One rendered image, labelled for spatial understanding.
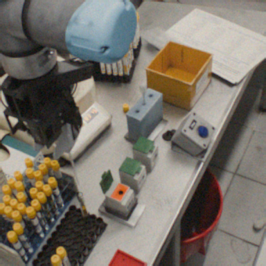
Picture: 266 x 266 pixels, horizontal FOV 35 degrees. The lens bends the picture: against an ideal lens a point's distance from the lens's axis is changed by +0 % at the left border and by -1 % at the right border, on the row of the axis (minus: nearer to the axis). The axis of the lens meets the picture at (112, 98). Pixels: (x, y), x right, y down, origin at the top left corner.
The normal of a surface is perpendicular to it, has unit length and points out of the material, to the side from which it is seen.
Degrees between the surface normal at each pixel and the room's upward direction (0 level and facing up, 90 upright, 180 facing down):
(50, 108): 0
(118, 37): 90
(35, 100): 90
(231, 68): 0
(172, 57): 90
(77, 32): 66
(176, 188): 0
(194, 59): 90
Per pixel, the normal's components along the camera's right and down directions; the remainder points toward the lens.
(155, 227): -0.11, -0.70
